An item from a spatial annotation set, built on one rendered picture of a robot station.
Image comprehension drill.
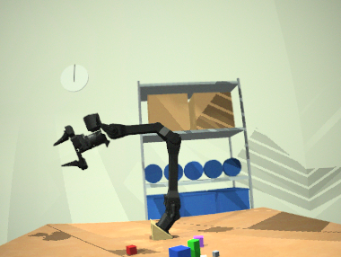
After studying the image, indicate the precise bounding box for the green block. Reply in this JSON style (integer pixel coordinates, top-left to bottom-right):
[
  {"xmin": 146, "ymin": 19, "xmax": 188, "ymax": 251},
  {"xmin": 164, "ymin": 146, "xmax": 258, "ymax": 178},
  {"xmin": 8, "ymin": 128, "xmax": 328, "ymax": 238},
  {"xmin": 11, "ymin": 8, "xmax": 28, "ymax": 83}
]
[
  {"xmin": 188, "ymin": 239, "xmax": 200, "ymax": 250},
  {"xmin": 190, "ymin": 248, "xmax": 201, "ymax": 257}
]

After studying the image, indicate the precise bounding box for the blue block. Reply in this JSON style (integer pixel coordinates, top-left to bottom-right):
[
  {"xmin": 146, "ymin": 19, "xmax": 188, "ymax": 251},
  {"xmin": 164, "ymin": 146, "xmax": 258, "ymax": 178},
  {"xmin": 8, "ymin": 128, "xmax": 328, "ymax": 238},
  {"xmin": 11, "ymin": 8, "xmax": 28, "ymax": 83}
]
[{"xmin": 169, "ymin": 245, "xmax": 191, "ymax": 257}]

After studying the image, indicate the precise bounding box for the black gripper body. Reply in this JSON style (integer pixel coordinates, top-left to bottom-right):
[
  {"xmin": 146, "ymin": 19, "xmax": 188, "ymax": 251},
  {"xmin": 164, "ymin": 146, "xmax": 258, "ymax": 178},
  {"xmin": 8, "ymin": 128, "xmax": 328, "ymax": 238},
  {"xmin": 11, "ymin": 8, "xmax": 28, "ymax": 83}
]
[{"xmin": 65, "ymin": 125, "xmax": 94, "ymax": 170}]

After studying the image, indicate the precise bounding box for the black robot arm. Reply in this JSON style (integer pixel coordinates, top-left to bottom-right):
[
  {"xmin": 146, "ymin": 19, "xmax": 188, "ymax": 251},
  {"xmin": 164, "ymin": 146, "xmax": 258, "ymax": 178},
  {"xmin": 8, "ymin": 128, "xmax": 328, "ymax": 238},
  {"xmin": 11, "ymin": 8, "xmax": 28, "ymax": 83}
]
[{"xmin": 70, "ymin": 112, "xmax": 181, "ymax": 234}]

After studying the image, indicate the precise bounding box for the red block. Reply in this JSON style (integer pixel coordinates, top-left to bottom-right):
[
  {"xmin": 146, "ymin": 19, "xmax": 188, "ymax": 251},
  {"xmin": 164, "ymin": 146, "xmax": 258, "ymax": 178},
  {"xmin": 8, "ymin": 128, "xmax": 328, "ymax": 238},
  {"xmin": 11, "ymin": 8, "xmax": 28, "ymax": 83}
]
[{"xmin": 127, "ymin": 245, "xmax": 137, "ymax": 255}]

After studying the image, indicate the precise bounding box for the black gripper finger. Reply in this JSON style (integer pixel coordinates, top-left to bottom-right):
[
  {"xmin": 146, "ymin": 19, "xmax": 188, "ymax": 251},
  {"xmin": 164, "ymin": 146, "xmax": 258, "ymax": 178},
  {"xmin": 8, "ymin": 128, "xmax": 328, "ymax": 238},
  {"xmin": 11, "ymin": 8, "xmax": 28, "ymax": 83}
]
[
  {"xmin": 61, "ymin": 159, "xmax": 81, "ymax": 168},
  {"xmin": 53, "ymin": 131, "xmax": 69, "ymax": 146}
]

